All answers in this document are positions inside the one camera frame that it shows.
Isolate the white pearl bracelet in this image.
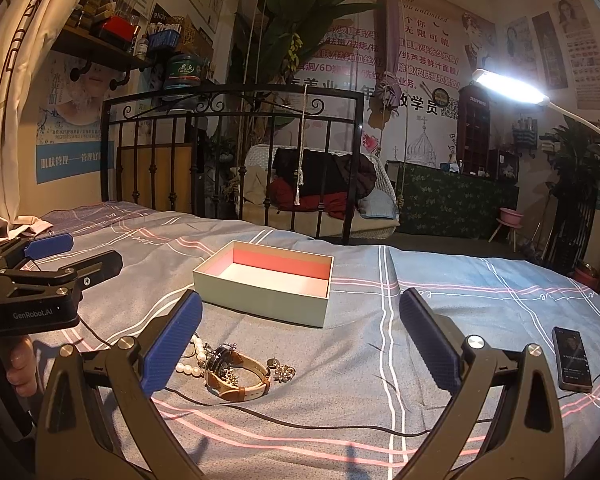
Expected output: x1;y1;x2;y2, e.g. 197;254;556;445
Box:
174;332;209;378

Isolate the tan strap wristwatch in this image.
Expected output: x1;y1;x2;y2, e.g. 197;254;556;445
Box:
204;344;271;403

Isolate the gold chain jewelry cluster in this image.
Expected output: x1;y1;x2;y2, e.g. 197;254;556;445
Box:
266;358;296;382

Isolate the person's left hand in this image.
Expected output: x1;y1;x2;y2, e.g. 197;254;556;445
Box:
3;336;38;399

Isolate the pink stool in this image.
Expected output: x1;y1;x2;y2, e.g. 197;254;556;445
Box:
489;207;524;252

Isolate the open pink-lined gift box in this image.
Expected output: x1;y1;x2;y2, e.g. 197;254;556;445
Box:
193;240;334;328

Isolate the red blanket on chair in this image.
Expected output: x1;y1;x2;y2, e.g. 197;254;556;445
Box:
266;178;347;220

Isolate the green patterned counter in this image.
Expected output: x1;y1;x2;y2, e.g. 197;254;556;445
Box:
386;162;519;240

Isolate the white hanging swing chair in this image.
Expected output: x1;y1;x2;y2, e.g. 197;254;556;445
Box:
235;144;399;240

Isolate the dark red phone-booth cabinet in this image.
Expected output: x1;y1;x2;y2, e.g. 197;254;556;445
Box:
456;84;491;176

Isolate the white LED desk lamp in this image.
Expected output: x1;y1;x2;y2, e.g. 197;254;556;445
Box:
470;67;600;297

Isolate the large green plant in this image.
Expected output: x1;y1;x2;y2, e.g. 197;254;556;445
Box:
252;0;376;84

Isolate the black cable on bed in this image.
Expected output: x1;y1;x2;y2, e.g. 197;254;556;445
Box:
74;316;600;438

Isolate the wooden wall shelf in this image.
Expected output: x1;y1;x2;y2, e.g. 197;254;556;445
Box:
52;26;150;72

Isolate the black iron bed frame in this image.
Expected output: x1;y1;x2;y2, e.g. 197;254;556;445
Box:
100;84;364;244

